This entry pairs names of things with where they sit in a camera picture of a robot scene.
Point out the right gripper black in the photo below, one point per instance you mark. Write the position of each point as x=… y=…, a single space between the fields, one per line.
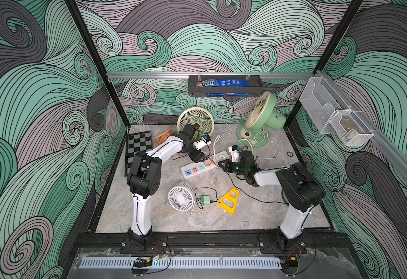
x=228 y=167

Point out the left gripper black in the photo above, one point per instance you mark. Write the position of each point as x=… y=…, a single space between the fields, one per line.
x=196 y=158

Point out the white power strip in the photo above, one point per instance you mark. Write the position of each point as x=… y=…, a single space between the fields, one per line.
x=194 y=169

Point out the green USB adapter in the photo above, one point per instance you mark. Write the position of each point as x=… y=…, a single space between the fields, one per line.
x=205 y=200

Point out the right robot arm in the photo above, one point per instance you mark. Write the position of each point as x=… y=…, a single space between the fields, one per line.
x=298 y=185

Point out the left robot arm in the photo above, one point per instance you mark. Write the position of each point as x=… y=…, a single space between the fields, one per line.
x=144 y=179

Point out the cream round desk fan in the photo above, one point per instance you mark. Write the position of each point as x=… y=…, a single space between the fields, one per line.
x=200 y=118

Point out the white small fan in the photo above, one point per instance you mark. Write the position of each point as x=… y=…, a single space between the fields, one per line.
x=182 y=197

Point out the green desk fan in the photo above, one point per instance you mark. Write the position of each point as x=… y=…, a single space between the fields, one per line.
x=262 y=118

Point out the blue snack packet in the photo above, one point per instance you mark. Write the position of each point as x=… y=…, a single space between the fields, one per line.
x=231 y=83

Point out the clear plastic bin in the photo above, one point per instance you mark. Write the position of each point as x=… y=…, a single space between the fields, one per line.
x=331 y=116

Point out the white ventilation grille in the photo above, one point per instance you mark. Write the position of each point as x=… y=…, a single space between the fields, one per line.
x=186 y=262

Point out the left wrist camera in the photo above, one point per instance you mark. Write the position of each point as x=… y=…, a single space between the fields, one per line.
x=202 y=142

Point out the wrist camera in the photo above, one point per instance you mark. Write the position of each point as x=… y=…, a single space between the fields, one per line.
x=234 y=151
x=202 y=142

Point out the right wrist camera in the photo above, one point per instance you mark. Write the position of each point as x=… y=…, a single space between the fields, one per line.
x=234 y=151

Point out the yellow triangle frame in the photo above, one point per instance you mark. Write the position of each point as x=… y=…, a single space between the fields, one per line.
x=228 y=201

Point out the black wall basket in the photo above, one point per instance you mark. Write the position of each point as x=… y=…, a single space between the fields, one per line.
x=255 y=85

